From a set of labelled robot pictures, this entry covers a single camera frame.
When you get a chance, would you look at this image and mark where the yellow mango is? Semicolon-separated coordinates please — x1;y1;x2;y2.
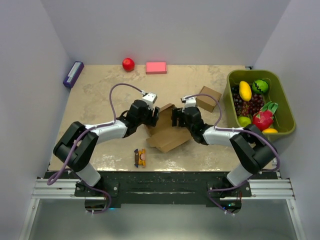
239;81;252;102

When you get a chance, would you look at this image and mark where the small folded cardboard box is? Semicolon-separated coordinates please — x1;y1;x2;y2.
196;86;222;113

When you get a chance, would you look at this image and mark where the red apple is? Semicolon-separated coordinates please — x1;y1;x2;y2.
122;58;135;72

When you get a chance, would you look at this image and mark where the green round fruit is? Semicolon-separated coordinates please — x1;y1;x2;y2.
251;79;269;94

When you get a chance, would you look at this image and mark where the orange fruit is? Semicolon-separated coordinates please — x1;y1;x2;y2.
262;128;278;134

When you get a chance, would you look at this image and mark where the olive green plastic bin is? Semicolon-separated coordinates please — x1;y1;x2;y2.
223;69;296;142

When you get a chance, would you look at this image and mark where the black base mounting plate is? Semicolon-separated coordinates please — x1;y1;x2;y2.
59;170;252;214

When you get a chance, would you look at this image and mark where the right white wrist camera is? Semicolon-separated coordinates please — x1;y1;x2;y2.
180;95;197;112

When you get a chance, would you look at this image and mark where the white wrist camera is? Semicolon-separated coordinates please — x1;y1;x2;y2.
142;92;158;110
180;95;197;112

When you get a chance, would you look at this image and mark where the red dragon fruit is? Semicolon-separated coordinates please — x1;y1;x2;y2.
252;101;278;132

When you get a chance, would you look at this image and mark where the aluminium rail frame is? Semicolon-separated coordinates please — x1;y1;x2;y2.
20;167;307;240

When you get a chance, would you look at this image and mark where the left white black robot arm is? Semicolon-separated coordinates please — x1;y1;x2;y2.
47;100;160;196

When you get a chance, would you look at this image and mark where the purple blue box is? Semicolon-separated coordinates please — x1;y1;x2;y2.
63;61;85;89

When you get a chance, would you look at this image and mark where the small snack wrapper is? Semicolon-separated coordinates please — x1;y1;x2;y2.
134;148;146;168

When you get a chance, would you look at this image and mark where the pink rectangular box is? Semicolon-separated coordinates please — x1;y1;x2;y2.
145;62;167;75

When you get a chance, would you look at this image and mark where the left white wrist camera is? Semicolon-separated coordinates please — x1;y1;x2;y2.
142;92;158;110

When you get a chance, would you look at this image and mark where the purple grapes bunch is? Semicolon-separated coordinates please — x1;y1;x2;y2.
231;85;265;118

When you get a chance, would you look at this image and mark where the large brown cardboard box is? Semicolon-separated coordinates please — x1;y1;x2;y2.
144;103;192;153

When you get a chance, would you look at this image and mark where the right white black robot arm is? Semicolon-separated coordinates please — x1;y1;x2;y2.
171;106;279;197

